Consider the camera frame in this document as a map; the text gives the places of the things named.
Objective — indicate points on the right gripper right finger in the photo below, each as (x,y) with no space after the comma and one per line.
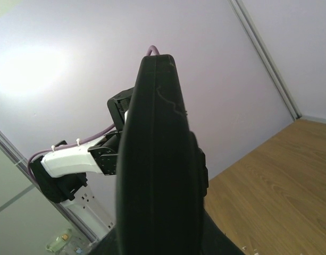
(214,241)

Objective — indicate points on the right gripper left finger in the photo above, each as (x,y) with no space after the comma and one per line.
(107,246)

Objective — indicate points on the black phone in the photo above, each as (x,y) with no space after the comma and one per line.
(159,199)

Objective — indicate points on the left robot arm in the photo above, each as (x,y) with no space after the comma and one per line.
(61,171)

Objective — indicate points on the green round object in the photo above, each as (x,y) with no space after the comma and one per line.
(59,242)

